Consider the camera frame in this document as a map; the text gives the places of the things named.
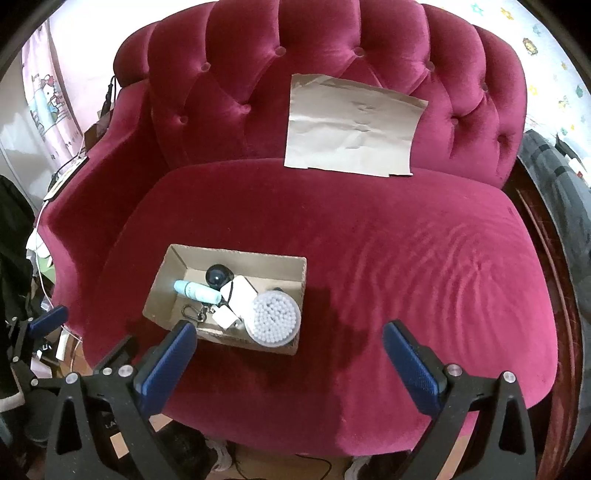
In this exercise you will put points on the black jacket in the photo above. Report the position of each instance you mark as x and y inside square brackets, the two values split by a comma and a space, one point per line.
[11, 230]

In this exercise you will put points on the grey blanket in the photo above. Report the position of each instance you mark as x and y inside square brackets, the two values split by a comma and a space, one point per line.
[554, 198]

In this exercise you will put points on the white tube bottle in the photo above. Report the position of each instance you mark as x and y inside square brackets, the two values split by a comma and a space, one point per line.
[196, 290]

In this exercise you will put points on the brown cardboard carton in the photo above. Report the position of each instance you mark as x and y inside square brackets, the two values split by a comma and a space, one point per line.
[98, 131]

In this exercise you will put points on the round cotton swab jar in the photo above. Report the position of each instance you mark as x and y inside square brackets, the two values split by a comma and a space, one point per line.
[272, 318]

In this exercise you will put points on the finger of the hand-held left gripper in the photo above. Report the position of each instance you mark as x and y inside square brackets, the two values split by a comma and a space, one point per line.
[46, 318]

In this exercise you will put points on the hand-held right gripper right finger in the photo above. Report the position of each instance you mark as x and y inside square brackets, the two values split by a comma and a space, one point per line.
[411, 364]

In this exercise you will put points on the black hair tool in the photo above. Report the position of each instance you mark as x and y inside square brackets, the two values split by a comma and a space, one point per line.
[111, 94]

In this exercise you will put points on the brown paper sheet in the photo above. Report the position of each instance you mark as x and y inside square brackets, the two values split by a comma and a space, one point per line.
[351, 129]

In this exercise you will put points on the green and white cloth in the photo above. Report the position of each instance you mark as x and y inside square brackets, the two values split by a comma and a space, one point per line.
[41, 261]

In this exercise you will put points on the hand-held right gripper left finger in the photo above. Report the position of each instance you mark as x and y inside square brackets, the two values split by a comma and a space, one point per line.
[166, 369]

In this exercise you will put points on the pink cartoon-print curtain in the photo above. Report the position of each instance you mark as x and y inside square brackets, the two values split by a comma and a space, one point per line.
[46, 106]

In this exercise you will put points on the black round-headed device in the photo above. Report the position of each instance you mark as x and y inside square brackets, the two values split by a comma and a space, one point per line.
[218, 276]

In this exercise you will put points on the white sneaker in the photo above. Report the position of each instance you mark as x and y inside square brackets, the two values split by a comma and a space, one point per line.
[220, 459]
[358, 470]

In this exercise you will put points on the white charger block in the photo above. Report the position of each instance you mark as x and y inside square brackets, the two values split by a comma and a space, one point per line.
[242, 290]

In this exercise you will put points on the red velvet tufted armchair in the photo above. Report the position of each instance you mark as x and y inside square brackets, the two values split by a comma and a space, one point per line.
[369, 258]

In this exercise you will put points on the cardboard box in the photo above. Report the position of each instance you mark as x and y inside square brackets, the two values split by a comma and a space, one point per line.
[258, 265]

